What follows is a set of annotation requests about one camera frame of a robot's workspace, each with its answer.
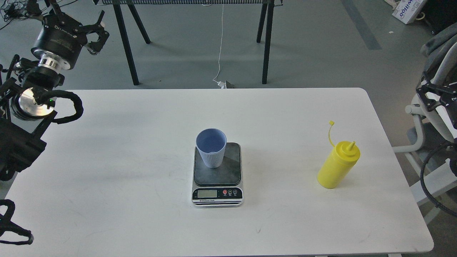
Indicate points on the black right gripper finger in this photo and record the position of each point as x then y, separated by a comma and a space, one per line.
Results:
434, 95

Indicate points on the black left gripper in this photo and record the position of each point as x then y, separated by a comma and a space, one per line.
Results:
58, 34

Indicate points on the yellow squeeze bottle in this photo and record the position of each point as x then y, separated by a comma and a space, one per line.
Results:
342, 158

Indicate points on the blue plastic cup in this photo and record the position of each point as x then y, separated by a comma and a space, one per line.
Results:
211, 144

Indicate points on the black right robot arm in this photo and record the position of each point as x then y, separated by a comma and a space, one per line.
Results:
443, 178

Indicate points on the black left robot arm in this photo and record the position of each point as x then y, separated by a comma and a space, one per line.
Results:
31, 100

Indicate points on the digital kitchen scale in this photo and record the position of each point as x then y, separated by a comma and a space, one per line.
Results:
220, 187

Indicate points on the white cardboard box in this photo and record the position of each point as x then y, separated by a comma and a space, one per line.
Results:
407, 11

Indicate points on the black trestle table frame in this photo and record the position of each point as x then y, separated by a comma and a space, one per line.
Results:
189, 22

